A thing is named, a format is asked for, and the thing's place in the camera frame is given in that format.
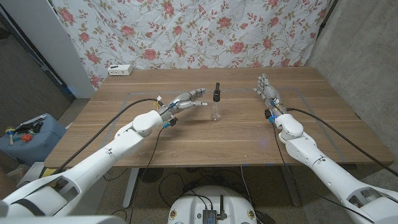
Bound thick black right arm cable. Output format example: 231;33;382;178
285;107;398;177

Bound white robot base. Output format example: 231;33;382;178
167;185;258;224

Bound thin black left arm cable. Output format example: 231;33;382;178
127;126;165;224

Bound white power strip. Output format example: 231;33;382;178
107;64;134;77

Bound clear plastic dispenser bottle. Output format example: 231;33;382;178
210;100;222;122

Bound black antenna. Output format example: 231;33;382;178
219;195;228;220

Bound wooden toy mallet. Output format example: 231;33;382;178
5;126;16;146

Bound grey floor cable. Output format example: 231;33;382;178
240;166;259;215

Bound white flat stick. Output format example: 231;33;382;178
19;114;47;128

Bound white mat with yellow print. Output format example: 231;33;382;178
17;161;60;187

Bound black round object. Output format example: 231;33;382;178
138;167;164;184

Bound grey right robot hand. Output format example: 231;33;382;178
252;73;287;124

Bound floral backdrop cloth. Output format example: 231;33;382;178
51;0;333;90

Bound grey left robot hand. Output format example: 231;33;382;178
157;88;208;129

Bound black backdrop pole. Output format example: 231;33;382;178
316;0;340;32

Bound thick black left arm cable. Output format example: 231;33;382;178
39;98;161;178

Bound white table leg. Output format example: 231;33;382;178
122;167;140;209

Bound black toy pieces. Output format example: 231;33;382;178
15;121;44;135

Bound grey table leg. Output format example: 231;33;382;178
279;165;302;208

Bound blue storage box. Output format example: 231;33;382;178
0;113;68;167

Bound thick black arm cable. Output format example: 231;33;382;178
39;98;161;178
285;107;398;177

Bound grey computer box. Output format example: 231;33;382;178
202;208;218;224

